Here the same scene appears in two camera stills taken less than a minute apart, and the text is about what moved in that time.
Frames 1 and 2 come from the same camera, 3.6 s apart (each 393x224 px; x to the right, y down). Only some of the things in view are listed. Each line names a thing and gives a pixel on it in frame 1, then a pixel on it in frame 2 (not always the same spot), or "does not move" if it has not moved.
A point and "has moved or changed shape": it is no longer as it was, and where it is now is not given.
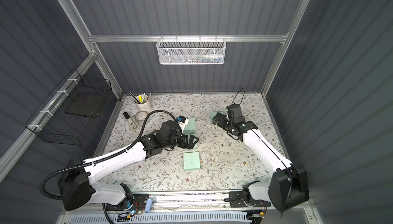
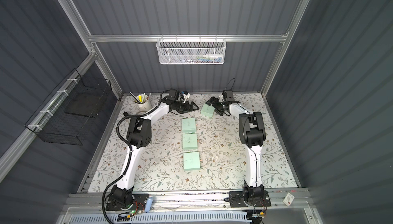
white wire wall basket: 191,50 does not move
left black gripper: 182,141 to 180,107
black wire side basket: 69,113 does not move
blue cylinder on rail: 148,204 does not move
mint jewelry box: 191,161 does not move
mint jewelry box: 190,128 does not move
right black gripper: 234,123 to 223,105
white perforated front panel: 164,218 does not move
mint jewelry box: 213,114 has moved or changed shape
